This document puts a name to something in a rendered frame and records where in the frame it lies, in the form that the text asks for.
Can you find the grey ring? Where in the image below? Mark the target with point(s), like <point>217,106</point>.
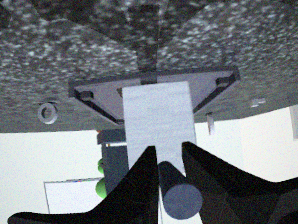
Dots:
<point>44,108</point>

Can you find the dark grey cylinder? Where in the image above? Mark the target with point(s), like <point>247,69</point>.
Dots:
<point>180,198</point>

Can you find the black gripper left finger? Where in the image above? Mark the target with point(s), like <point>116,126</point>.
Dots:
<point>135,200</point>

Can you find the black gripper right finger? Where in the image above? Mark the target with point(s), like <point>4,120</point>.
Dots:
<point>232,196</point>

